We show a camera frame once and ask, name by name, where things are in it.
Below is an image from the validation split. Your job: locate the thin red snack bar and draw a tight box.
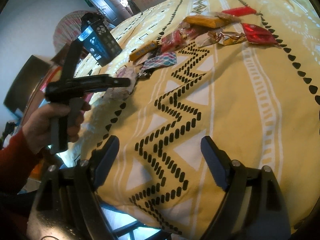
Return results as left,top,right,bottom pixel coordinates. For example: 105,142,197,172
222,6,257,17

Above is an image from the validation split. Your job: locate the red sleeve forearm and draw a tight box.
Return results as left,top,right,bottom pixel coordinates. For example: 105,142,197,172
0,131,42,196

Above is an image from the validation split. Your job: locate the red clear wrapped snack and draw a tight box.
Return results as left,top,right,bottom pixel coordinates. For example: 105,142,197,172
161,28,197,54

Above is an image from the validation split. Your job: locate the rice cake clear bag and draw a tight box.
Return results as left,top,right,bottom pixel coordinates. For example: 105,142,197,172
103,66,137,100

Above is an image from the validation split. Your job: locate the teal pink patterned packet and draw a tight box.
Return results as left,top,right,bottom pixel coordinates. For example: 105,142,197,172
142,52,177,69

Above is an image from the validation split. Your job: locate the black television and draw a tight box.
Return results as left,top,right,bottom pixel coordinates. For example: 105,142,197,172
3,55,50,118

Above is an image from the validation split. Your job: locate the red snack packet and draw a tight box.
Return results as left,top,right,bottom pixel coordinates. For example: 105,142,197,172
241,23,278,46

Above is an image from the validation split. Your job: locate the person left hand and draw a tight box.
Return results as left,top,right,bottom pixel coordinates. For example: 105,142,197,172
22,102,91,154

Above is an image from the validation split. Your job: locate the tall black product box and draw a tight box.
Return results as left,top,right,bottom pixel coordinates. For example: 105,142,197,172
78,12,122,67

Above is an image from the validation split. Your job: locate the yellow patterned bed blanket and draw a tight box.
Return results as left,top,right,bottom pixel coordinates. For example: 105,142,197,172
62,0,319,239

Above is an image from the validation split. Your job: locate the long orange snack bar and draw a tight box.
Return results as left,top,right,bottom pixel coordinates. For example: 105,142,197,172
129,41,158,61

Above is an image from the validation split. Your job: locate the black snack bar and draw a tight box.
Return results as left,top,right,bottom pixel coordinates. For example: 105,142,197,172
138,66,156,79

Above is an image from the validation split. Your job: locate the silver gold foil snack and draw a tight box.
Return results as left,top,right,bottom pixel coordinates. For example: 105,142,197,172
195,31,247,48

